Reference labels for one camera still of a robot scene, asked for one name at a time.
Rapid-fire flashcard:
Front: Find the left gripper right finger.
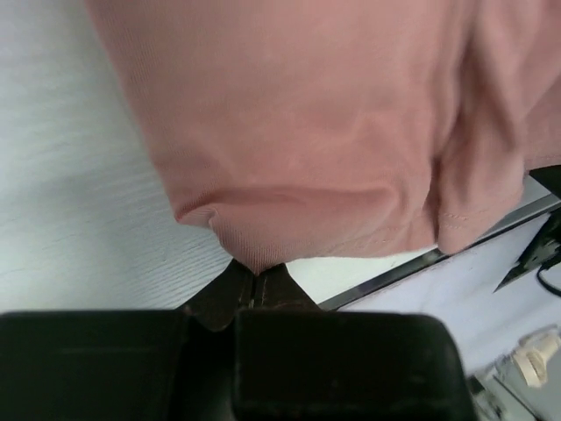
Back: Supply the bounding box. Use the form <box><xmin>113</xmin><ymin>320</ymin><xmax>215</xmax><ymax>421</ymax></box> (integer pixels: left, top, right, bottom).
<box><xmin>231</xmin><ymin>266</ymin><xmax>476</xmax><ymax>420</ymax></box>

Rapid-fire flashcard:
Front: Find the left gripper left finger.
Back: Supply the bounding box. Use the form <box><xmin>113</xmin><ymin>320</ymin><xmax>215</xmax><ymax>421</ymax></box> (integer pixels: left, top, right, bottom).
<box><xmin>1</xmin><ymin>261</ymin><xmax>255</xmax><ymax>420</ymax></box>

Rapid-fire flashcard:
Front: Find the pink mario t shirt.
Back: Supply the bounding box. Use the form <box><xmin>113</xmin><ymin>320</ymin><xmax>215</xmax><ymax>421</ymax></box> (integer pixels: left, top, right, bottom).
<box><xmin>86</xmin><ymin>1</ymin><xmax>560</xmax><ymax>273</ymax></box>

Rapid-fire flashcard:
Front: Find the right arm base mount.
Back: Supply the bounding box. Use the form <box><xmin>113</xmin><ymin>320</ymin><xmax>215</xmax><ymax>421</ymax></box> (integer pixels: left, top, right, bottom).
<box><xmin>494</xmin><ymin>165</ymin><xmax>560</xmax><ymax>297</ymax></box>

